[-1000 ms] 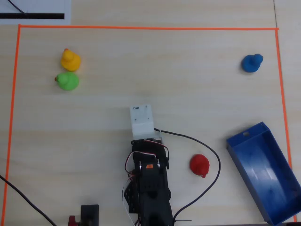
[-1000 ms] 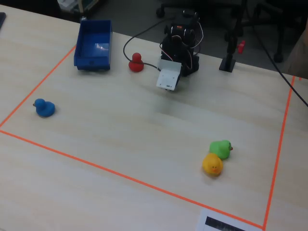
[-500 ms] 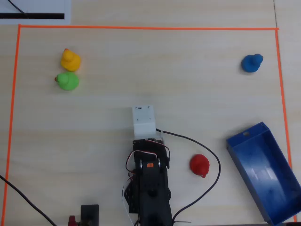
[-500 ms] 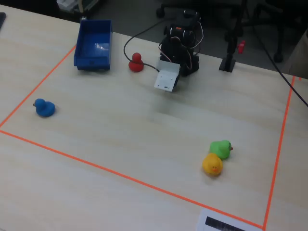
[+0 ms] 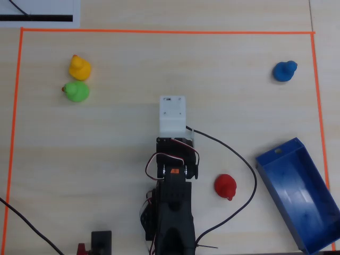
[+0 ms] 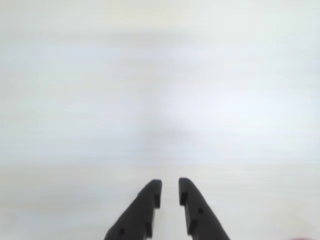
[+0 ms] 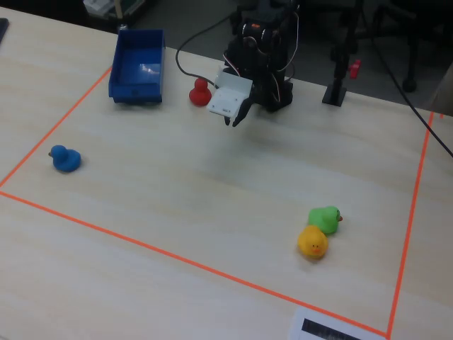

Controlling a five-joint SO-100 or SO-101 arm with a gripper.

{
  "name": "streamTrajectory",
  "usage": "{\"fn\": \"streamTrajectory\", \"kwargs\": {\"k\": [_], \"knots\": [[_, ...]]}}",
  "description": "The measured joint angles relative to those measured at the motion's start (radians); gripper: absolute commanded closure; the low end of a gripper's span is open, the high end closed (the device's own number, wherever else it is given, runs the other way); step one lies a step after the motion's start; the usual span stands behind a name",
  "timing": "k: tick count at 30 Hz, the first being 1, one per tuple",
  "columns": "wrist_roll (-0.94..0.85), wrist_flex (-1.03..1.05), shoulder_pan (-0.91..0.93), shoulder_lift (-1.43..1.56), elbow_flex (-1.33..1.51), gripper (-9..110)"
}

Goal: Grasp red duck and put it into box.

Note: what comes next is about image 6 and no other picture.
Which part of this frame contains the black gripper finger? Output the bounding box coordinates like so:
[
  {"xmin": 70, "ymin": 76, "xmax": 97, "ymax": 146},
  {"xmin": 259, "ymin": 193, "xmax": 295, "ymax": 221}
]
[
  {"xmin": 178, "ymin": 177, "xmax": 231, "ymax": 240},
  {"xmin": 103, "ymin": 179, "xmax": 163, "ymax": 240}
]

